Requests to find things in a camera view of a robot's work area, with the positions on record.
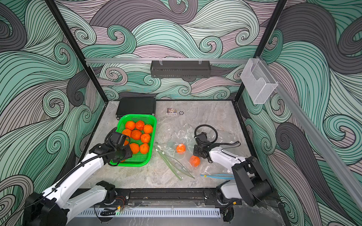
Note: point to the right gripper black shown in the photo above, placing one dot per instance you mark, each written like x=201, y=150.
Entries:
x=195, y=152

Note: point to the aluminium wall rail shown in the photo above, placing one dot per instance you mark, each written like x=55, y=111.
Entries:
x=128, y=60
x=290, y=95

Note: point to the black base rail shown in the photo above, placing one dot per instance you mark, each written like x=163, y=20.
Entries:
x=207, y=196

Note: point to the white slotted cable duct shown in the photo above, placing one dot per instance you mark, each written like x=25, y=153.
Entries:
x=147, y=212

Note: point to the green-zip bag of oranges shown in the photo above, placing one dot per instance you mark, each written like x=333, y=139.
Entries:
x=176, y=153

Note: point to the aluminium wall rail right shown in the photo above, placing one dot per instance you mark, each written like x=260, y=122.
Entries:
x=290, y=95

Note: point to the green plastic basket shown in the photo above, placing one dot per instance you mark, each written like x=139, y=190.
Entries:
x=139, y=159

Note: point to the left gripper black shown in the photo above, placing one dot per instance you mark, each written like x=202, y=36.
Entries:
x=129, y=153

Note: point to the small card box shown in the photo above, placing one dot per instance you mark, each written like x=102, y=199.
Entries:
x=171, y=111

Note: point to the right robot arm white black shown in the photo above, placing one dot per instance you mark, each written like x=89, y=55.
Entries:
x=249, y=181

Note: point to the black wall tray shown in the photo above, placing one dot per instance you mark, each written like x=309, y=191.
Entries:
x=180, y=69

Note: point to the clear acrylic wall holder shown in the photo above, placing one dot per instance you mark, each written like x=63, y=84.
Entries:
x=258, y=80

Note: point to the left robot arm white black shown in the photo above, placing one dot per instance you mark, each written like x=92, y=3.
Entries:
x=55, y=206

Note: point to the black hard case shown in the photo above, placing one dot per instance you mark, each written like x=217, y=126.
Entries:
x=144, y=106

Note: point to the aluminium wall rail back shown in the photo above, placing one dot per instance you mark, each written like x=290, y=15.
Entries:
x=128, y=60

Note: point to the orange fruit taken out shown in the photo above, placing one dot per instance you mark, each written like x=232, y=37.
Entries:
x=130, y=125

